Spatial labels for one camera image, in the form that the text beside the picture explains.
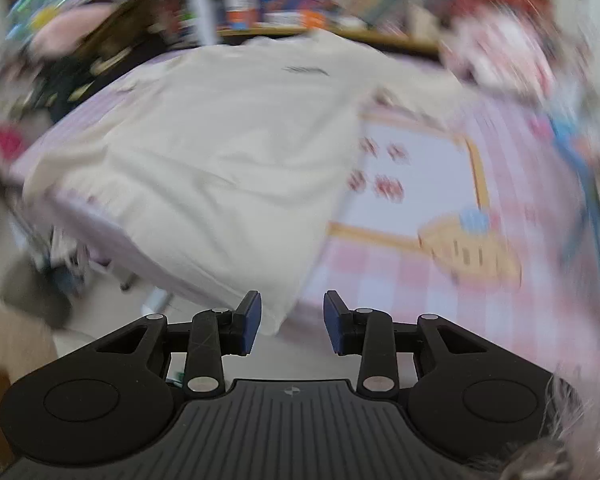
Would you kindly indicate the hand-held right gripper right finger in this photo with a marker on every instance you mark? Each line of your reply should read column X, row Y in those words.
column 332, row 320

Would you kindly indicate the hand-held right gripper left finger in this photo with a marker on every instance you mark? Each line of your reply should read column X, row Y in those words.
column 250, row 320

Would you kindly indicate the cream T-shirt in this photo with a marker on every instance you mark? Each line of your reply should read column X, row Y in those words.
column 205, row 160

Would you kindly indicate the pink checked printed desk mat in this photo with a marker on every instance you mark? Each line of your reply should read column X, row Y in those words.
column 430, row 300

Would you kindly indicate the fuzzy pale sleeve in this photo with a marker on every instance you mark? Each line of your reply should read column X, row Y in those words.
column 560, row 435

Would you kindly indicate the wooden white bookshelf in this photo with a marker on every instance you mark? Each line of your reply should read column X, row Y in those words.
column 380, row 37

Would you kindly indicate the black bag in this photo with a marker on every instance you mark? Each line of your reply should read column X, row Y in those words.
column 70, row 90

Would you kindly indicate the flat white orange box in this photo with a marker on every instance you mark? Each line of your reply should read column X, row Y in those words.
column 295, row 19

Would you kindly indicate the white pink plush bunny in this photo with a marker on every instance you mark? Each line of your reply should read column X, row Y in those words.
column 495, row 60

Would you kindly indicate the tall white orange box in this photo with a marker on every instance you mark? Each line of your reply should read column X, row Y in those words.
column 240, row 5

